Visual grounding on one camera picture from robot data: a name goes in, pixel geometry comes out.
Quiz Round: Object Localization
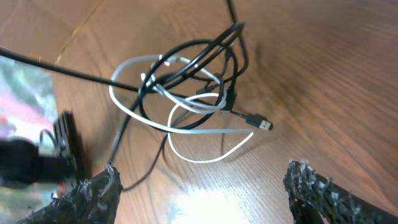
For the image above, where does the white usb cable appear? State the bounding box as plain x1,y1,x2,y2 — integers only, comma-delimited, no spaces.
108,54,255,164

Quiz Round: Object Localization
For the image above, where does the black usb cable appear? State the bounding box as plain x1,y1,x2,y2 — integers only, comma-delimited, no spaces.
0,0,274,192

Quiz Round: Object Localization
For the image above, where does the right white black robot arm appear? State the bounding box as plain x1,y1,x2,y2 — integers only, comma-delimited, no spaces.
1,139,397,223

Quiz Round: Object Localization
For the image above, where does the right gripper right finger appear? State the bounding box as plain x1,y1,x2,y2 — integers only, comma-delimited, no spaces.
283,161,397,224

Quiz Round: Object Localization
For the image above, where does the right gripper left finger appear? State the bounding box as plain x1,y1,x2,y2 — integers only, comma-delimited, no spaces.
18,165,123,224

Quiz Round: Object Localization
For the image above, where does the cardboard wall panel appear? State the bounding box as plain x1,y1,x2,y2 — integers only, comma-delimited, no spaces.
0,0,103,63

